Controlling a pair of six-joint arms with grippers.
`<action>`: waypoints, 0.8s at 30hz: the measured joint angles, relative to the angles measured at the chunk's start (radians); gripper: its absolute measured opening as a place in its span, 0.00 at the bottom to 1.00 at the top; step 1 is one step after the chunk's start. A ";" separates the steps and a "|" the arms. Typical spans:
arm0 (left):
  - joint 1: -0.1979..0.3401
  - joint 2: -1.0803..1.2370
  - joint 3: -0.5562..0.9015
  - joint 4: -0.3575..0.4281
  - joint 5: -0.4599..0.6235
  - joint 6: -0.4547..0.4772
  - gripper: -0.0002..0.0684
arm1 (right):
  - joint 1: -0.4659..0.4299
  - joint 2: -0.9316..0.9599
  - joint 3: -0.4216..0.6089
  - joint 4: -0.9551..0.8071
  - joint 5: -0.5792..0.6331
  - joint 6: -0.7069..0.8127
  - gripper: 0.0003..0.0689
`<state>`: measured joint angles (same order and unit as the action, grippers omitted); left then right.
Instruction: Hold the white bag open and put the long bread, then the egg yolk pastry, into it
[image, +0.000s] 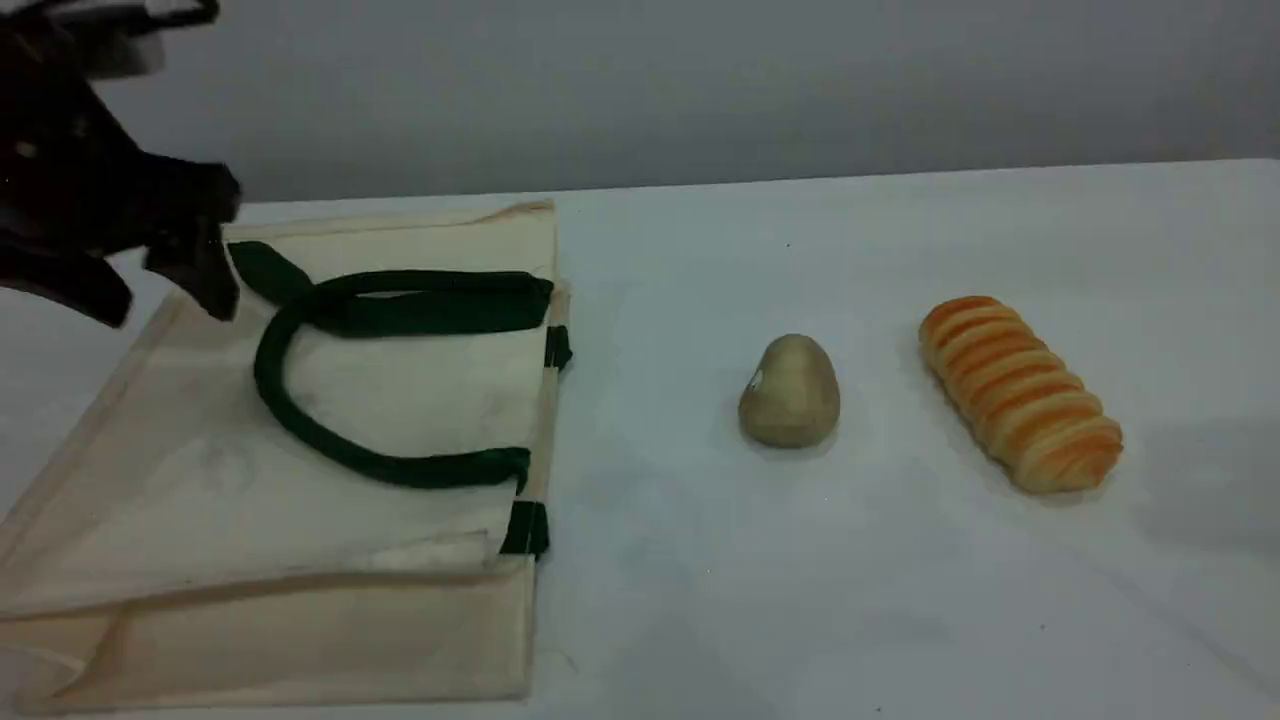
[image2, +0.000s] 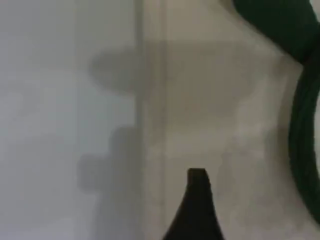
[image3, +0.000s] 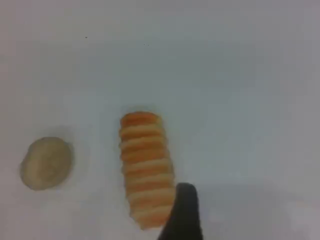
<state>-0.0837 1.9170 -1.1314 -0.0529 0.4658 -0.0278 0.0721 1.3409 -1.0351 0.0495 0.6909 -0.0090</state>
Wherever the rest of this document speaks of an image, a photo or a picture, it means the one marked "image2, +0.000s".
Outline white canvas bag green handles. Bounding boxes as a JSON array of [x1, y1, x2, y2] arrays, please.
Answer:
[[134, 0, 320, 240]]

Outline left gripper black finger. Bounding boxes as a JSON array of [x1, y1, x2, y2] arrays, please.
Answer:
[[162, 167, 227, 240]]

